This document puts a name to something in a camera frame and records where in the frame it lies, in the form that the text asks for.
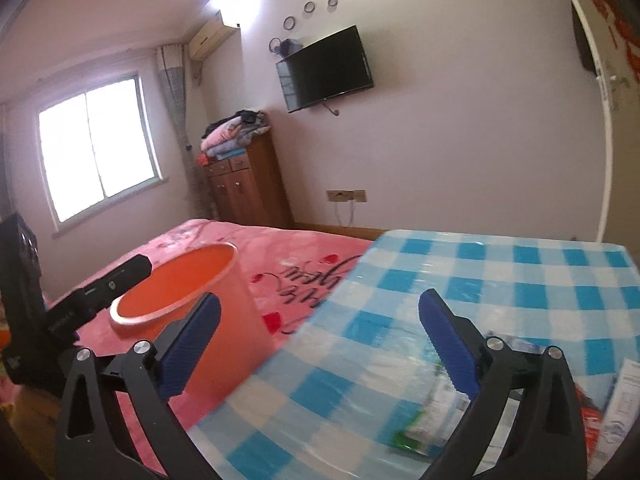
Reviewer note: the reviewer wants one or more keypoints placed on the wall-mounted black television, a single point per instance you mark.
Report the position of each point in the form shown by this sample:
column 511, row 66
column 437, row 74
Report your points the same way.
column 333, row 66

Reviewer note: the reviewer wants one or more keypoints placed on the grey patterned curtain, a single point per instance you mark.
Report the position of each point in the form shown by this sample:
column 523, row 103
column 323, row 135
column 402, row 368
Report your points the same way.
column 172, row 78

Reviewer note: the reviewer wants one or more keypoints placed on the red door decoration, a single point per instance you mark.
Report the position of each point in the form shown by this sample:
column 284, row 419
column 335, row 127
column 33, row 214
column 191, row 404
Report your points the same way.
column 622, row 34

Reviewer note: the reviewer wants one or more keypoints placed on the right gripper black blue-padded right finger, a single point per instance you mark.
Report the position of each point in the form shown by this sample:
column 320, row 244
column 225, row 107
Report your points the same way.
column 547, row 437

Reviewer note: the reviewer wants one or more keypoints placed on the orange plastic bin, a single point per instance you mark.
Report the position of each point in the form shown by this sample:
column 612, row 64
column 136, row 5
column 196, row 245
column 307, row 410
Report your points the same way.
column 199, row 313

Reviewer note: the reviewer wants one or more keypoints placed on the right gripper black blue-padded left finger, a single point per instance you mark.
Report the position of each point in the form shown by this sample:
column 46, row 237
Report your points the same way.
column 92, row 438

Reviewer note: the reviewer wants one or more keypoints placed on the red milk tea packet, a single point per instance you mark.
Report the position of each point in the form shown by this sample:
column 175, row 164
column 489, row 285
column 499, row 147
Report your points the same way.
column 591, row 419

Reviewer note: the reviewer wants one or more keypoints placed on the white air conditioner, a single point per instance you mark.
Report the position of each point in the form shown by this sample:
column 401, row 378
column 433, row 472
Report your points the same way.
column 210, row 37

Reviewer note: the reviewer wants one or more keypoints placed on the brown wooden cabinet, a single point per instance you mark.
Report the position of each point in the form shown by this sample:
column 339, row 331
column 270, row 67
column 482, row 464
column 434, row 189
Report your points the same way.
column 248, row 189

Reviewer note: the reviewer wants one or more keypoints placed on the bright window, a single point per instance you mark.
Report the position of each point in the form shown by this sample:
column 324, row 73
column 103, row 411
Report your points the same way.
column 96, row 148

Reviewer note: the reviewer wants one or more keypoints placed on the white blue crumpled bag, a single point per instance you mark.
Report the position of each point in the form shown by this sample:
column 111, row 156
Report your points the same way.
column 429, row 431

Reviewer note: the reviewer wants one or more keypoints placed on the white door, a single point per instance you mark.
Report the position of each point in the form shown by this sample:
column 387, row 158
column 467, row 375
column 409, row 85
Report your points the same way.
column 619, row 221

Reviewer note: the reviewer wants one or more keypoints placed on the blue white checkered tablecloth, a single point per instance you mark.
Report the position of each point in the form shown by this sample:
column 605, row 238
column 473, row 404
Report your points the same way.
column 328, row 403

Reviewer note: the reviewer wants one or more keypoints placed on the wall power socket strip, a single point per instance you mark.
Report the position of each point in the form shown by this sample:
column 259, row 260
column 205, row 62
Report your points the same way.
column 343, row 196

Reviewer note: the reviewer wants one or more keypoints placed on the folded clothes pile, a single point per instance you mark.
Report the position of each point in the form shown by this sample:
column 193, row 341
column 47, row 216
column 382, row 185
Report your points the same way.
column 231, row 134

